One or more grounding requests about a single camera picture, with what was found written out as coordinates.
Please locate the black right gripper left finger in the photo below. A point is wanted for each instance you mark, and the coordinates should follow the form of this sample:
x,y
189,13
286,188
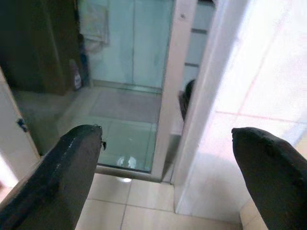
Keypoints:
x,y
52,182

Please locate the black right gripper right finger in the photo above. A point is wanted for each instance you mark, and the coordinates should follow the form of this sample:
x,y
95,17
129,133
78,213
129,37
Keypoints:
x,y
275,182

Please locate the white door with blue latch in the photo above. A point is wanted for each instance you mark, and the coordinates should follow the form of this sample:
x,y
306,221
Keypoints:
x,y
16,143

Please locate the grey bath mat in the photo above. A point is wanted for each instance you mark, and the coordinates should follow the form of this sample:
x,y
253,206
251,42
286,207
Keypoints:
x,y
124,106

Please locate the black rounded object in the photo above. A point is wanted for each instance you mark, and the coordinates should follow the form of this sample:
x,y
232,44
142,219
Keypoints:
x,y
188,98

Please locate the dark wooden door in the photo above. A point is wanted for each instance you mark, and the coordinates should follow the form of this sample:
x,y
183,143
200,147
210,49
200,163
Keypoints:
x,y
36,43

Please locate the pale hanging towel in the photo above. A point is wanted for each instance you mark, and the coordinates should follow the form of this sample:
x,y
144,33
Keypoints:
x,y
94,21

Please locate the white door frame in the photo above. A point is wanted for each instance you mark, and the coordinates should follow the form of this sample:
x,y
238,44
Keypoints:
x,y
177,72

